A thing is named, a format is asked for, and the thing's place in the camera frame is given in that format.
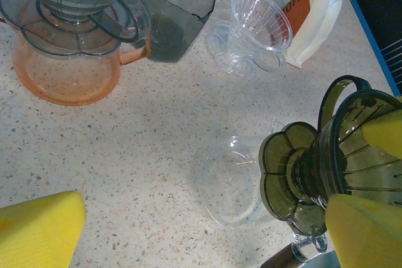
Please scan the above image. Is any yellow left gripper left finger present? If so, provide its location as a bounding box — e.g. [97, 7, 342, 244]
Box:
[0, 190, 87, 268]

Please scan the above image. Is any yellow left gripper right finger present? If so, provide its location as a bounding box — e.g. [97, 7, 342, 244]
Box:
[324, 193, 402, 268]

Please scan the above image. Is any smoky grey plastic dripper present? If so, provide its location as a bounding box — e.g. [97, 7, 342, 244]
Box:
[0, 0, 158, 62]
[258, 75, 402, 237]

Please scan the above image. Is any orange glass server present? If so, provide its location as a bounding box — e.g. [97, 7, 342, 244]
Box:
[0, 13, 153, 106]

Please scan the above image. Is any grey octagonal glass server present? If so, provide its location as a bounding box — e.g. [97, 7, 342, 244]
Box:
[134, 0, 217, 63]

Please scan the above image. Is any coffee filter paper pack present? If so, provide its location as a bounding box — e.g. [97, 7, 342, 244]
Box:
[281, 0, 344, 68]

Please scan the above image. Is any clear plastic dripper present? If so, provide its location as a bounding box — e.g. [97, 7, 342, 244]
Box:
[205, 0, 295, 77]

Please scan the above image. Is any blue aluminium table side rail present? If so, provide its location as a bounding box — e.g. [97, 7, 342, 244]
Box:
[347, 0, 402, 98]

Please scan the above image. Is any clear glass server brown handle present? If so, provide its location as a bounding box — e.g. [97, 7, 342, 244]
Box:
[193, 117, 329, 268]

